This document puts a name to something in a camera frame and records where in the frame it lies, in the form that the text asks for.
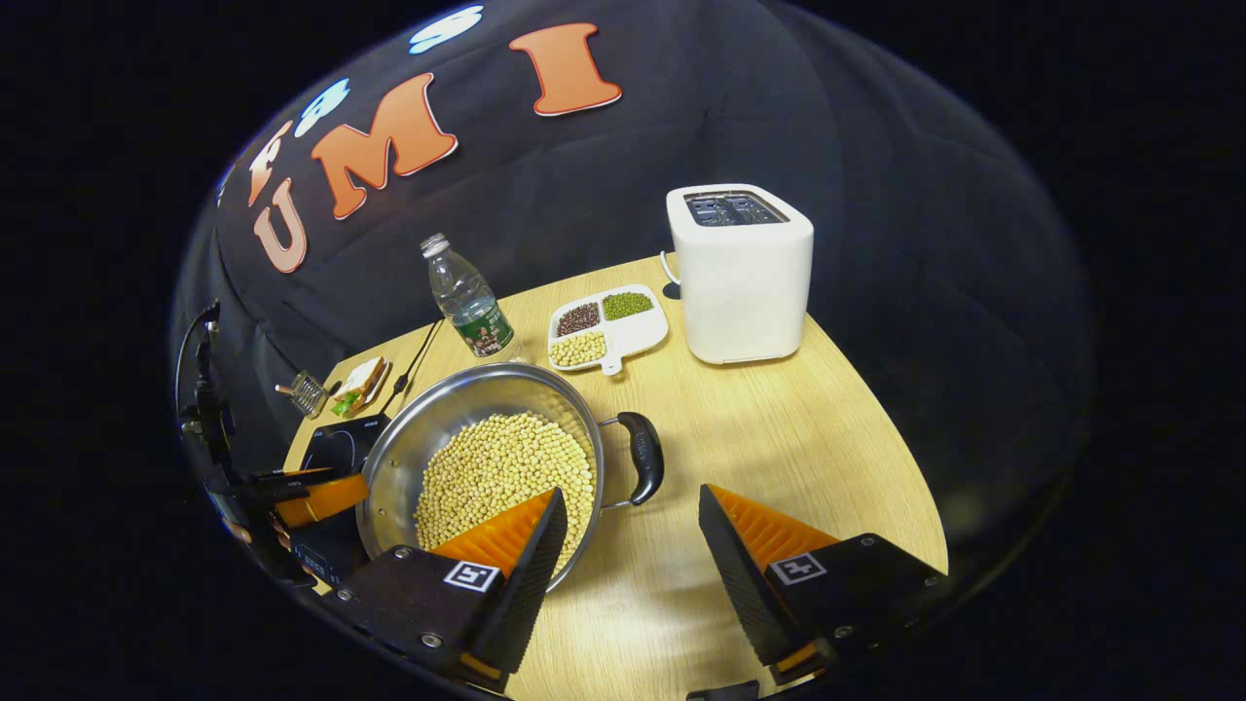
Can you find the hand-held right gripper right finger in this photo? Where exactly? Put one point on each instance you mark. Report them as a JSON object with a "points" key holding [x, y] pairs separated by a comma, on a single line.
{"points": [[740, 584]]}

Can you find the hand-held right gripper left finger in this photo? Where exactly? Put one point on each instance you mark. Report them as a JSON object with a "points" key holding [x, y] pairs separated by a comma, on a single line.
{"points": [[531, 584]]}

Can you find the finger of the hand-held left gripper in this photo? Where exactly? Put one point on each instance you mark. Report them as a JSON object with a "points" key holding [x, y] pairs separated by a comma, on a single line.
{"points": [[292, 474], [326, 498]]}

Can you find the black induction cooktop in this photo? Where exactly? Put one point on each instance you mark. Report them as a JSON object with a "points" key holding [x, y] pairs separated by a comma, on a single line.
{"points": [[336, 443]]}

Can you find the pile of yellow soybeans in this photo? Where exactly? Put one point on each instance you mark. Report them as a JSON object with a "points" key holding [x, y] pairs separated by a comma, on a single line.
{"points": [[487, 467]]}

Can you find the sandwich on small plate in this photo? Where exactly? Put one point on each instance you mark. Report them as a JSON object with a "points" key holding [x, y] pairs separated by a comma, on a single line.
{"points": [[362, 382]]}

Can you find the clear plastic water bottle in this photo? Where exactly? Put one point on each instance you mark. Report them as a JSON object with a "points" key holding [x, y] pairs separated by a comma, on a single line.
{"points": [[467, 302]]}

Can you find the white divided bean dish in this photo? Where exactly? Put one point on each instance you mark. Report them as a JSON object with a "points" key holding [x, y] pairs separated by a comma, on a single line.
{"points": [[633, 336]]}

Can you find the white toaster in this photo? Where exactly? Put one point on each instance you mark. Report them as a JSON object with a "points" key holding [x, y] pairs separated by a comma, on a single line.
{"points": [[740, 292]]}

